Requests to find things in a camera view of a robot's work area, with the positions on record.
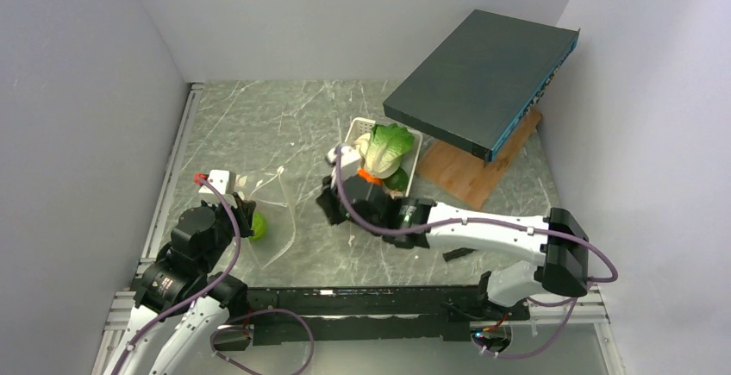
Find black hammer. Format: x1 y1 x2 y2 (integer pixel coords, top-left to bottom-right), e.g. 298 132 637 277
442 247 475 262

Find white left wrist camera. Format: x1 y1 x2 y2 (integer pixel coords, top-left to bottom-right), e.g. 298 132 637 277
193 169 235 205

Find white garlic cluster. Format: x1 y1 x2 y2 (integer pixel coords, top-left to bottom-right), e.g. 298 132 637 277
352 133 372 158

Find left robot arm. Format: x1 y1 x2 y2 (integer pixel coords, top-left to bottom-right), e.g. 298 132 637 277
104 195 256 374

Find light green round fruit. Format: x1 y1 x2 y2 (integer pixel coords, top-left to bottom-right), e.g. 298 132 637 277
248 211 268 241

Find white perforated plastic basket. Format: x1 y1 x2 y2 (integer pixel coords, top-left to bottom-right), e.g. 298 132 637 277
342 117 423 196

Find dark network switch box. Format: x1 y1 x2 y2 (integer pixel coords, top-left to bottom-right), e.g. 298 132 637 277
383 9 580 163

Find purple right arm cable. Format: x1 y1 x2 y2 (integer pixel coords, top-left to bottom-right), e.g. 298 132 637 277
334 145 620 361

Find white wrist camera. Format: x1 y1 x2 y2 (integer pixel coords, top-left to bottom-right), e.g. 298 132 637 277
326 145 362 183
193 169 235 205

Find dark green avocado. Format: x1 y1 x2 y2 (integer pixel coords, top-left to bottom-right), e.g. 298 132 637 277
383 166 409 192

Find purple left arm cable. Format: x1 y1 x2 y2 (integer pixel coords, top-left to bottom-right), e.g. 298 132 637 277
108 173 316 375

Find orange tangerine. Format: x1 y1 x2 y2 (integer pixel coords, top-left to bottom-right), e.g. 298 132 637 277
358 169 383 185

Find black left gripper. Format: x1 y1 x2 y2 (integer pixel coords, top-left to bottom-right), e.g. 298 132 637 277
198 191 256 272

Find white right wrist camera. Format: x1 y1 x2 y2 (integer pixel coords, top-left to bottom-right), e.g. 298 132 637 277
326 145 362 183

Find aluminium frame profile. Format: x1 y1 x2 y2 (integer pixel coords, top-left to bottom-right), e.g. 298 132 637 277
91 82 204 375

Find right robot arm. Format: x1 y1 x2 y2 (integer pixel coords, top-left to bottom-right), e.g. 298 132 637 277
316 177 590 319

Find green white cabbage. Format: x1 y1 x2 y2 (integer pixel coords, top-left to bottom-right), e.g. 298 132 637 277
364 123 414 178

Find wooden cutting board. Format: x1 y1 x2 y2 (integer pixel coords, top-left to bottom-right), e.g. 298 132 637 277
415 110 542 210

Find polka dot zip top bag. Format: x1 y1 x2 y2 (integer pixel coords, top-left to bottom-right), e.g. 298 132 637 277
234 166 297 269

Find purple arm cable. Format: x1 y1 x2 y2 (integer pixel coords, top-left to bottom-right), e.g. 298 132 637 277
334 145 620 361
108 173 316 375

